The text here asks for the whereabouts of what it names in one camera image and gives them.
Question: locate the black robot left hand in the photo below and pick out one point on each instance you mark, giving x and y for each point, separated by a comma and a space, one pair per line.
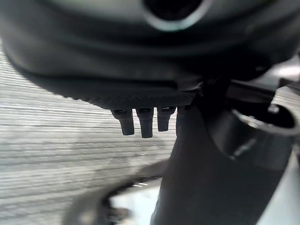
131, 61

